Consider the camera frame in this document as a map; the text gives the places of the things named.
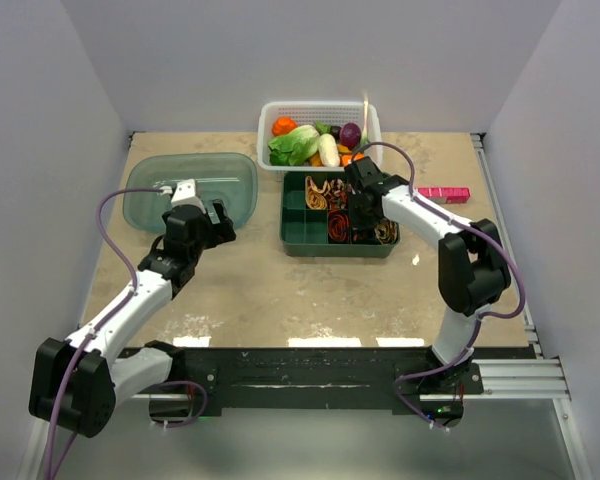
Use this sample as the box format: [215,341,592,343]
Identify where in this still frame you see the orange toy carrot slice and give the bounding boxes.
[340,153,365,167]

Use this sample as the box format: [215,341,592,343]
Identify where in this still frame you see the dark orange floral tie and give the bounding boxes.
[351,229,379,245]

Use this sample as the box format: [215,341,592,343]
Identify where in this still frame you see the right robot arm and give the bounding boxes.
[344,157,511,393]

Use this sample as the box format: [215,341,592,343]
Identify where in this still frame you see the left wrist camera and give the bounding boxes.
[159,179,206,213]

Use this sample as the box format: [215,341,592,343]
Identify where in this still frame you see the orange toy pumpkin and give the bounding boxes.
[271,117,297,137]

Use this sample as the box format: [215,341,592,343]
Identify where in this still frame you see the green toy lettuce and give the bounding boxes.
[268,125,320,167]

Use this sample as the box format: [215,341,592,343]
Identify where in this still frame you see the purple toy onion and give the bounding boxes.
[339,122,362,150]

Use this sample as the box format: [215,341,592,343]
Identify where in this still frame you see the pink rectangular box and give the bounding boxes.
[417,187,471,205]

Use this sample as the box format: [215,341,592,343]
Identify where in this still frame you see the rolled yellow tie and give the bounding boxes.
[304,176,330,210]

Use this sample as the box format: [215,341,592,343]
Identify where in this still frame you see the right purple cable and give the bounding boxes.
[349,142,527,434]

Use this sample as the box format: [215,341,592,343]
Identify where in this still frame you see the white toy radish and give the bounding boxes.
[318,133,340,168]

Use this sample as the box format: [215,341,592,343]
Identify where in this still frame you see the rolled patterned dark tie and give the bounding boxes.
[325,179,349,210]

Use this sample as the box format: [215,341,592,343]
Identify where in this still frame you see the rolled brown beige tie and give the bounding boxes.
[374,219,399,245]

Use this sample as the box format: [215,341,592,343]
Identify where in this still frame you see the teal transparent plastic bin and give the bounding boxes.
[122,152,259,234]

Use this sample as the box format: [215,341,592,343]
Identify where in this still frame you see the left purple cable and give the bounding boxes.
[44,187,209,480]

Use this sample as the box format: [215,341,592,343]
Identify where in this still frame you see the green compartment tray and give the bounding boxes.
[280,172,400,258]

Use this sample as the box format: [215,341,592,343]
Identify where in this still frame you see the white perforated basket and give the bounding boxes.
[257,100,364,174]

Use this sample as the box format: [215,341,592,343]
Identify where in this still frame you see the rolled orange striped tie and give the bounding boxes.
[327,210,350,244]

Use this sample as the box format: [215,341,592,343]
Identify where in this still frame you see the purple cable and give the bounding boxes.
[44,187,209,480]
[349,142,527,434]

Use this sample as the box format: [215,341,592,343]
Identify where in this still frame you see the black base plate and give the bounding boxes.
[67,342,539,419]

